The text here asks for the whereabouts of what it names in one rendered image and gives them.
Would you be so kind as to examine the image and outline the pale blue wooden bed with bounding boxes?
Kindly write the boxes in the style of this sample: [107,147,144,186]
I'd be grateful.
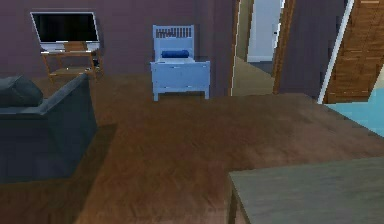
[149,24,212,102]

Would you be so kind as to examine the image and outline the dark blue bolster pillow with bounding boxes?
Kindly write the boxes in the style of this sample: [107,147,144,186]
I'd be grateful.
[161,49,190,59]

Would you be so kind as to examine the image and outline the white room door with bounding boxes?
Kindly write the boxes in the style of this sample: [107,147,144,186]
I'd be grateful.
[246,0,284,63]

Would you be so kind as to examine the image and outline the brown wooden television stand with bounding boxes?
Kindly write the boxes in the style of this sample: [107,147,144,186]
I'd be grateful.
[40,41,105,84]

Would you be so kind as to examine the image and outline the grey wooden table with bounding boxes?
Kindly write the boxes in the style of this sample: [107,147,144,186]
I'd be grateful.
[227,156,384,224]

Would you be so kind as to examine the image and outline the dark grey sofa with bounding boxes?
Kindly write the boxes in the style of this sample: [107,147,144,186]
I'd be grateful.
[0,73,99,184]

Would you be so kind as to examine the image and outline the black flat television set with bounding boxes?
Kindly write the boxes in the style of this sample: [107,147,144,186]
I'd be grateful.
[29,11,101,52]

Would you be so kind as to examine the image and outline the dark grey sofa cushion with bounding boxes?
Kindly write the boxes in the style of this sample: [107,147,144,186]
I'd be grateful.
[0,75,44,109]

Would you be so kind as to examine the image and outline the brown wooden room door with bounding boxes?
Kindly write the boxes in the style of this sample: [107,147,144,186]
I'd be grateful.
[323,0,384,104]

